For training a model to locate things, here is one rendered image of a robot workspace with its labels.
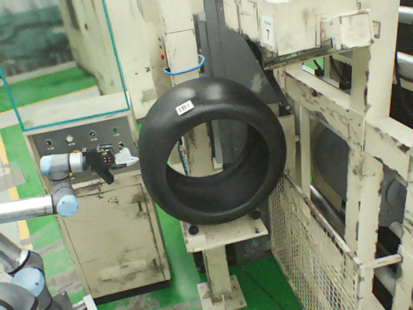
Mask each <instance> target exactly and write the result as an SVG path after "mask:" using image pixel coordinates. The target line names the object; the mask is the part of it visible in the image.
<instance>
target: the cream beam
mask: <svg viewBox="0 0 413 310"><path fill-rule="evenodd" d="M357 4H358V0H223V7H224V14H225V25H226V28H228V29H230V30H231V31H233V32H235V33H237V34H239V35H241V36H243V37H245V38H247V39H249V40H251V41H252V42H253V43H255V44H257V45H259V46H261V47H263V48H265V49H267V50H270V51H272V52H273V53H275V54H277V55H279V56H280V55H283V54H289V53H293V52H303V51H307V50H313V49H314V50H315V49H319V48H320V46H321V41H322V40H321V23H322V22H323V21H326V20H327V19H329V18H331V17H334V16H336V15H338V14H341V13H345V12H351V11H355V10H357ZM262 16H265V17H269V18H272V19H273V31H274V47H272V46H270V45H268V44H266V43H264V42H263V24H262Z"/></svg>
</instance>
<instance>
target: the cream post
mask: <svg viewBox="0 0 413 310"><path fill-rule="evenodd" d="M157 5H158V9H159V15H160V20H161V22H160V23H161V26H162V29H163V40H164V44H165V50H166V55H167V56H168V60H169V64H170V71H171V73H174V72H180V71H184V70H188V69H191V68H194V67H196V66H198V65H199V60H198V55H197V47H196V39H195V33H194V25H193V16H192V7H191V2H190V0H157ZM200 77H201V73H200V68H198V69H196V70H193V71H191V72H188V73H185V74H180V75H176V76H170V78H171V82H172V87H174V86H176V85H178V84H180V83H182V82H184V81H187V80H189V79H194V78H200ZM182 141H183V148H184V149H185V152H186V155H185V158H186V164H187V169H188V175H189V176H195V175H198V174H206V173H210V172H215V170H214V162H213V157H212V148H211V143H210V135H209V130H208V122H205V123H202V124H200V125H198V126H196V127H194V128H192V130H190V131H189V132H187V133H186V134H185V135H184V136H183V137H182ZM202 253H203V259H204V264H205V270H206V277H207V280H208V281H207V282H208V287H209V289H210V294H211V297H212V301H213V303H214V304H215V303H217V302H222V295H223V297H224V300H228V299H231V298H232V290H231V285H230V276H229V271H228V263H227V254H226V250H225V245H220V246H217V247H212V248H209V249H204V250H202Z"/></svg>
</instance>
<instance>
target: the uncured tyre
mask: <svg viewBox="0 0 413 310"><path fill-rule="evenodd" d="M188 101H191V102H192V105H193V107H192V108H191V109H190V110H188V111H186V112H184V113H182V114H181V115H179V114H178V112H177V110H176V107H179V106H181V105H182V104H184V103H186V102H188ZM215 119H234V120H238V121H242V122H244V123H246V124H247V140H246V142H245V146H244V148H243V150H242V152H241V154H240V155H239V157H238V158H237V160H236V161H235V162H233V164H231V166H229V167H228V168H226V169H225V170H224V171H222V172H220V173H218V174H213V175H210V176H201V177H197V176H189V175H186V174H181V173H179V172H178V171H176V170H174V169H173V168H172V167H171V166H170V165H169V164H168V163H167V162H168V158H169V155H170V153H171V152H172V149H173V148H174V146H175V144H176V143H177V142H178V141H179V140H180V139H181V138H182V137H183V136H184V135H185V134H186V133H187V132H189V131H190V130H192V128H194V127H196V126H198V125H200V124H202V123H205V122H208V121H212V120H215ZM138 143H139V144H138V151H139V163H140V166H141V168H142V173H143V176H142V175H141V176H142V179H143V183H144V185H145V187H146V189H147V191H148V193H149V195H150V196H151V197H152V199H153V200H154V201H155V202H156V204H157V205H158V206H159V207H160V208H161V209H163V210H164V211H165V212H166V213H167V214H169V215H171V216H172V217H174V218H176V219H178V220H181V221H183V222H187V223H192V224H195V225H218V224H222V223H227V222H231V221H233V220H236V219H238V218H241V217H243V216H245V215H247V214H248V213H250V212H252V211H253V210H255V208H257V207H259V206H260V205H261V204H262V203H263V202H264V201H265V200H266V199H267V198H268V197H269V196H270V195H271V194H272V193H273V191H274V189H275V188H276V187H277V185H278V183H279V181H280V179H281V177H282V175H283V173H284V170H285V162H286V157H287V145H286V141H285V133H284V130H283V128H282V125H281V123H280V121H279V119H278V117H277V116H276V114H275V113H274V111H273V110H272V109H271V108H269V107H268V106H267V105H266V104H265V103H264V102H263V101H262V100H261V99H259V98H258V97H257V96H256V95H255V94H254V93H253V92H252V91H251V90H250V89H249V88H247V87H246V86H244V85H242V84H240V83H238V82H237V81H234V80H231V79H227V78H223V77H213V76H208V77H197V78H194V79H189V80H187V81H184V82H182V83H180V84H178V85H176V86H174V87H172V88H170V89H169V90H167V91H166V92H165V93H164V94H163V95H161V97H160V98H159V99H158V100H157V101H156V102H155V103H154V104H153V105H152V107H151V108H150V109H149V111H148V112H147V114H146V116H145V118H144V120H143V122H142V125H141V129H140V131H139V139H138Z"/></svg>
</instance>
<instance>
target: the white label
mask: <svg viewBox="0 0 413 310"><path fill-rule="evenodd" d="M192 107H193V105H192V102H191V101H188V102H186V103H184V104H182V105H181V106H179V107H176V110H177V112H178V114H179V115H181V114H182V113H184V112H186V111H188V110H190V109H191V108H192Z"/></svg>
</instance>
